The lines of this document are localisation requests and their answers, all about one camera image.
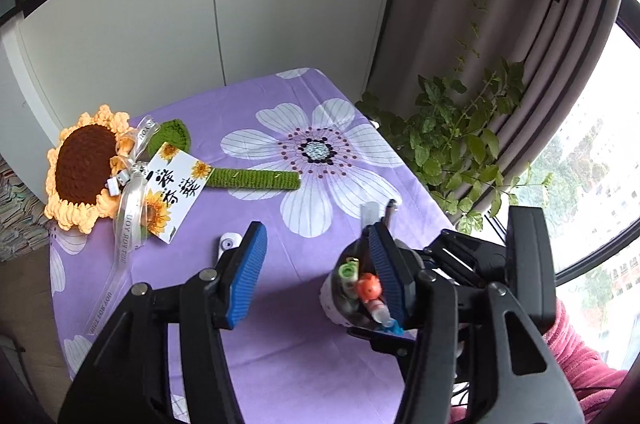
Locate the grey pen holder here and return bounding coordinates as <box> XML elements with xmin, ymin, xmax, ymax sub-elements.
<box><xmin>320</xmin><ymin>239</ymin><xmax>426</xmax><ymax>330</ymax></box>

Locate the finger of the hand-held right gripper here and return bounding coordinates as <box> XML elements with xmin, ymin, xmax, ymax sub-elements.
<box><xmin>422</xmin><ymin>228</ymin><xmax>509</xmax><ymax>289</ymax></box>
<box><xmin>346</xmin><ymin>326</ymin><xmax>420</xmax><ymax>358</ymax></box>

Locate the pile of books on floor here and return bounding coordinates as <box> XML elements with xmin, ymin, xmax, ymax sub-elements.
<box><xmin>0</xmin><ymin>154</ymin><xmax>56</xmax><ymax>262</ymax></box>

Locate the white sunflower print card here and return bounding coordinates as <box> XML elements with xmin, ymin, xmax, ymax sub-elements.
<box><xmin>142</xmin><ymin>141</ymin><xmax>213</xmax><ymax>245</ymax></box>

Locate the green highlighter pen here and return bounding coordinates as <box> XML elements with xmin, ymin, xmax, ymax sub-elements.
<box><xmin>336</xmin><ymin>257</ymin><xmax>361</xmax><ymax>300</ymax></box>

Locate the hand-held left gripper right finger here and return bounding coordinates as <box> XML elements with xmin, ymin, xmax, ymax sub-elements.
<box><xmin>361</xmin><ymin>221</ymin><xmax>587</xmax><ymax>424</ymax></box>

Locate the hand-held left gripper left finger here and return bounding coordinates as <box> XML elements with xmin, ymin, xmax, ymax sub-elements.
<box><xmin>57</xmin><ymin>221</ymin><xmax>269</xmax><ymax>424</ymax></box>

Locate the orange capped pen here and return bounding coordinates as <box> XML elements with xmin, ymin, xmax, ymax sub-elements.
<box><xmin>356</xmin><ymin>273</ymin><xmax>383</xmax><ymax>302</ymax></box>

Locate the white correction tape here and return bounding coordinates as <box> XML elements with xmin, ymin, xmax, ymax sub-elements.
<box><xmin>215</xmin><ymin>231</ymin><xmax>244</xmax><ymax>263</ymax></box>

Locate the grey pink curtain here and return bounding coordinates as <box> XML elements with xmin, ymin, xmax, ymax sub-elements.
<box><xmin>367</xmin><ymin>0</ymin><xmax>626</xmax><ymax>230</ymax></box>

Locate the green leafy potted plant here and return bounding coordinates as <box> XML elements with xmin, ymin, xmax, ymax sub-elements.
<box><xmin>356</xmin><ymin>0</ymin><xmax>556</xmax><ymax>235</ymax></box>

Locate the purple floral tablecloth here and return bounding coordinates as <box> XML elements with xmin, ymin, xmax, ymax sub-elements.
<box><xmin>50</xmin><ymin>67</ymin><xmax>471</xmax><ymax>424</ymax></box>

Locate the white printed ribbon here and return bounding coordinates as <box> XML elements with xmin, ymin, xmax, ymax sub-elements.
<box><xmin>85</xmin><ymin>117</ymin><xmax>161</xmax><ymax>335</ymax></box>

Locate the crochet sunflower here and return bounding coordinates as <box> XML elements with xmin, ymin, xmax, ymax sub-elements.
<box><xmin>45</xmin><ymin>104</ymin><xmax>301</xmax><ymax>234</ymax></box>

